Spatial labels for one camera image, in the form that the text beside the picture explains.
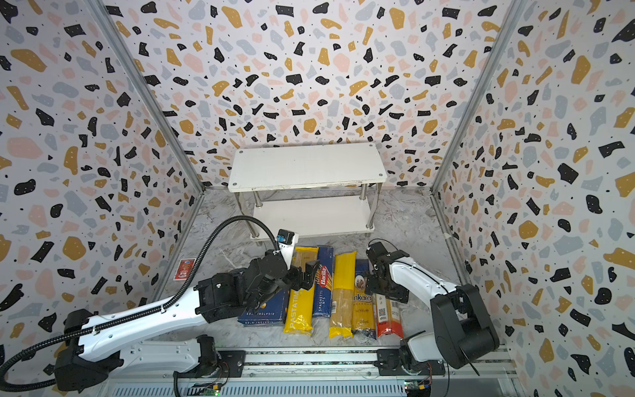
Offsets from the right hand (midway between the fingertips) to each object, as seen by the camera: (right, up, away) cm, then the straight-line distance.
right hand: (384, 294), depth 87 cm
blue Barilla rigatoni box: (-37, -3, -10) cm, 39 cm away
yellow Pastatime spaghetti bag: (-29, -4, -9) cm, 30 cm away
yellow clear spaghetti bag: (-15, -7, -8) cm, 18 cm away
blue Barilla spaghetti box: (-21, +2, -2) cm, 22 cm away
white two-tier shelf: (-25, +39, +35) cm, 58 cm away
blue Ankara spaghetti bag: (-8, -3, -4) cm, 9 cm away
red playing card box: (-74, +8, +5) cm, 75 cm away
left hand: (-24, +16, -20) cm, 36 cm away
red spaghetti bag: (0, -5, -7) cm, 9 cm away
